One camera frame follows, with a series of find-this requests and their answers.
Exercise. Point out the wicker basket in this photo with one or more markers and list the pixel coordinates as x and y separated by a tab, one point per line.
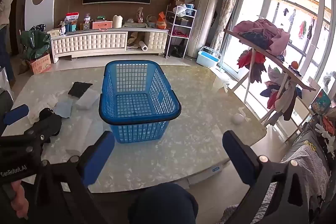
151	22

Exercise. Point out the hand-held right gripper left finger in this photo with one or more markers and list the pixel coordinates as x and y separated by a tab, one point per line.
97	158

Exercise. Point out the green bag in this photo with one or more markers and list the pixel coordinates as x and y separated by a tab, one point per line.
34	43

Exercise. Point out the colourful picture book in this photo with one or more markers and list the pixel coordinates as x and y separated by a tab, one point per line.
320	102

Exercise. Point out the red patterned packet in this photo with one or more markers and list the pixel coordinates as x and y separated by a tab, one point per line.
140	15

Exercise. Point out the red hanging clothes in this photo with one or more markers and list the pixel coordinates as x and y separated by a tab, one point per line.
252	58

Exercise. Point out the blue and white bin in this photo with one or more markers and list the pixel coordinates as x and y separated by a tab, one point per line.
207	60

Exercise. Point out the standing air conditioner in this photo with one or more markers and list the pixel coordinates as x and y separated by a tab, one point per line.
207	8

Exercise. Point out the white cloth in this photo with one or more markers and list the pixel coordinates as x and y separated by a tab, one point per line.
51	102
88	100

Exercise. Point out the white ball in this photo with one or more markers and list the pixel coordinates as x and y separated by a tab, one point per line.
237	118

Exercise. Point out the black bag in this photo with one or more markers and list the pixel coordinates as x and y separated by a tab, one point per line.
177	51

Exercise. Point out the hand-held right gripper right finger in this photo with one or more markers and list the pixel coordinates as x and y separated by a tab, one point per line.
237	157

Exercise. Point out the orange bag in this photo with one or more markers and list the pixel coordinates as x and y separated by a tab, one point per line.
162	22

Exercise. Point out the pink clothes pile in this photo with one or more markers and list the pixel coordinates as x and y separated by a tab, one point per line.
278	37

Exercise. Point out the person's left hand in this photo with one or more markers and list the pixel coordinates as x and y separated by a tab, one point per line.
21	200

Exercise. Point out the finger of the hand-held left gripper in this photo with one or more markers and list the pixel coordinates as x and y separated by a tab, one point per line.
34	133
15	113

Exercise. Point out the blue plastic basket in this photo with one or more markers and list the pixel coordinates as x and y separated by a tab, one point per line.
139	121

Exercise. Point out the pink box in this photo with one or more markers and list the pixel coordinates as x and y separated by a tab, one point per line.
102	25

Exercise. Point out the white jug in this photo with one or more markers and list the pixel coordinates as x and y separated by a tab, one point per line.
117	22

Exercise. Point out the light blue cloth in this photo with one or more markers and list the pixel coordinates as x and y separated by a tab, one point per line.
64	108

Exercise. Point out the person's dark trouser leg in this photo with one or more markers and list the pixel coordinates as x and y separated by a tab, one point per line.
162	203

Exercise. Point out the mixed hanging clothes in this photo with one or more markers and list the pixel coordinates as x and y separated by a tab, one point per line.
283	98

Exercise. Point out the cardboard box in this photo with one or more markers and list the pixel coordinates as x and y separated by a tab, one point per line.
39	64

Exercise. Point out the paper towel roll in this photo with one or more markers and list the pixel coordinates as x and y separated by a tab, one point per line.
143	46

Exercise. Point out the white metal shelf rack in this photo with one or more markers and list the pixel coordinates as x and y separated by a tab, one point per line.
181	26

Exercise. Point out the white tufted TV cabinet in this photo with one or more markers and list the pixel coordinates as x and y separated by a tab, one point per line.
92	43

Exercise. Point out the wooden clothes rack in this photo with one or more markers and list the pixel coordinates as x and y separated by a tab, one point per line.
273	57

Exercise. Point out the black scouring pad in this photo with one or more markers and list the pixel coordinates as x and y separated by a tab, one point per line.
78	88

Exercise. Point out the white foam sheet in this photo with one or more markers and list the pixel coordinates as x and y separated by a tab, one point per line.
78	134

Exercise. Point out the grey embossed blanket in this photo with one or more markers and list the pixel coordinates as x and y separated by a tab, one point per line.
312	169

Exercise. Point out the white plastic bag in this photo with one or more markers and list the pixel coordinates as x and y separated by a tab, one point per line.
181	10

